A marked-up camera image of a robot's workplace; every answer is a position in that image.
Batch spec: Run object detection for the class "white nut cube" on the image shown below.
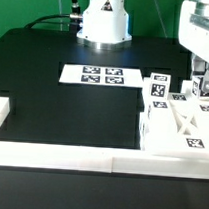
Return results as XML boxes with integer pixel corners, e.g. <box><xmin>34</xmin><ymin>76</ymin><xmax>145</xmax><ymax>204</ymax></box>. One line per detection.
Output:
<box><xmin>192</xmin><ymin>76</ymin><xmax>209</xmax><ymax>100</ymax></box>
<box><xmin>149</xmin><ymin>72</ymin><xmax>170</xmax><ymax>99</ymax></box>

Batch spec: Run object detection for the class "white U-shaped fence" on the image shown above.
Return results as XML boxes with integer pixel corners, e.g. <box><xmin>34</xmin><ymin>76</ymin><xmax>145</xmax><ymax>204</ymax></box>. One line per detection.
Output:
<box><xmin>0</xmin><ymin>97</ymin><xmax>209</xmax><ymax>179</ymax></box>

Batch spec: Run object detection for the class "white chair back frame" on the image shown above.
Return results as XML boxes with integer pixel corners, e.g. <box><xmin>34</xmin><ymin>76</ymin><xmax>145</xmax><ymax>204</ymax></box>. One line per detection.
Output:
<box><xmin>140</xmin><ymin>78</ymin><xmax>209</xmax><ymax>159</ymax></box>

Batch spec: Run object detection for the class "black cable with connector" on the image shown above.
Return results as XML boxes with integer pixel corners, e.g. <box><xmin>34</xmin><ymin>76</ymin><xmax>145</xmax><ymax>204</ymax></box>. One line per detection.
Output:
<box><xmin>24</xmin><ymin>10</ymin><xmax>85</xmax><ymax>33</ymax></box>

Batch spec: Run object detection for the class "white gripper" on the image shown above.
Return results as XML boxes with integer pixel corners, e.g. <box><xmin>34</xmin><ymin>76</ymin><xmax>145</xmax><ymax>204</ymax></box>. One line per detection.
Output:
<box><xmin>178</xmin><ymin>0</ymin><xmax>209</xmax><ymax>93</ymax></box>

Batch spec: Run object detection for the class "white marker base plate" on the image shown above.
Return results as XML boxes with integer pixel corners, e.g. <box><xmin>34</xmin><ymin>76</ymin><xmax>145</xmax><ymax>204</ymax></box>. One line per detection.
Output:
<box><xmin>59</xmin><ymin>64</ymin><xmax>143</xmax><ymax>88</ymax></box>

